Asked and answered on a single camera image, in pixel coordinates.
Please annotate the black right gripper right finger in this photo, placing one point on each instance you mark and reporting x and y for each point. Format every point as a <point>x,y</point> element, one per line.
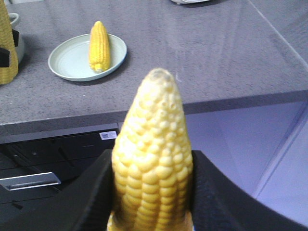
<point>218,204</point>

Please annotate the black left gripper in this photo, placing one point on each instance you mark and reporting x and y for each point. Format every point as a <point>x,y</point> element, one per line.
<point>5,54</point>

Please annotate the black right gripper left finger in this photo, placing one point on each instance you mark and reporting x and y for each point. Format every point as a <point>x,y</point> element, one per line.
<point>84,205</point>

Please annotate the bright yellow corn cob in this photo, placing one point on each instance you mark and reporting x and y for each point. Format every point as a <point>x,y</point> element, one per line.
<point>99,48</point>
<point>7,74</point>

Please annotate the black drawer disinfection cabinet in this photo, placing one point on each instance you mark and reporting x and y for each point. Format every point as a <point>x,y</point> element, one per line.
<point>67,153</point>

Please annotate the green round plate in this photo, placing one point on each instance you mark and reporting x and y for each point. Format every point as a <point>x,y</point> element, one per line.
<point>69,60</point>

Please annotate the grey right cabinet door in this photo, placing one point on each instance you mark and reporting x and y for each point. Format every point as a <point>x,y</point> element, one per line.
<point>263,150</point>

